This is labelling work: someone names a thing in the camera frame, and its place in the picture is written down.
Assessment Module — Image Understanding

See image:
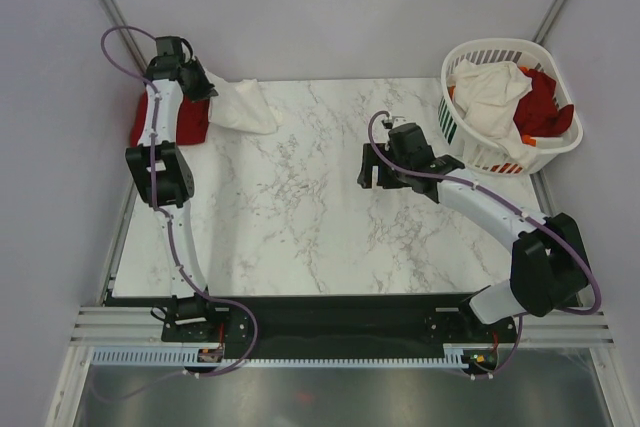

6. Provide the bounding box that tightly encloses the left aluminium frame post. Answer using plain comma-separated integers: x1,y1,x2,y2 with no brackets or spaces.
98,0,151,86

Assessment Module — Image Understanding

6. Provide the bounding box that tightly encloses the aluminium rail front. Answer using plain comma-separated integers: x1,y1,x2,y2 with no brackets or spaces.
70,307,614,348

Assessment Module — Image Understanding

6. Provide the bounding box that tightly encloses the white t shirt in basket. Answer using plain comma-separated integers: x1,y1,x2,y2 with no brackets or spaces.
447,59,535,168

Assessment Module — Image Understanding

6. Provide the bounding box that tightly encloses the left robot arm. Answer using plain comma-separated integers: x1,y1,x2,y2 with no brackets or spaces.
125,36,220,340

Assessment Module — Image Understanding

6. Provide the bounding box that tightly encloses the white laundry basket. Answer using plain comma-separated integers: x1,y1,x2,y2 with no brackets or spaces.
438,38,583,176

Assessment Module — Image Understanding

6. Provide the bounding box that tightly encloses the white t shirt red print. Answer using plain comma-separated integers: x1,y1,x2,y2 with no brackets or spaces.
206,70,283,135

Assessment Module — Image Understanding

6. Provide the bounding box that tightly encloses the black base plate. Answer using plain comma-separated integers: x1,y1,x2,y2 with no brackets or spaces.
161,293,516,359

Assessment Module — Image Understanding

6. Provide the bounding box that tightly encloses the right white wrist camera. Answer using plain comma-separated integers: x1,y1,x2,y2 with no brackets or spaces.
381,115,408,130

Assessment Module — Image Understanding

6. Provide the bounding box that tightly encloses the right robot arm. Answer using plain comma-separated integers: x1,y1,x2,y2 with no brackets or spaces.
357,123,590,341

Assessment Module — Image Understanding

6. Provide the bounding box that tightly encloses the white slotted cable duct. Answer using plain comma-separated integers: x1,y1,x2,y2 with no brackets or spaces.
91,345,470,369

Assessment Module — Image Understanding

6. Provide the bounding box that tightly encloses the red t shirt in basket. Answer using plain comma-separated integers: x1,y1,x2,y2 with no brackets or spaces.
514,68,575,138

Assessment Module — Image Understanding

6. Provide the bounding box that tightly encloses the folded red t shirt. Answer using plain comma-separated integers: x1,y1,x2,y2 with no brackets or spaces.
129,93,209,147

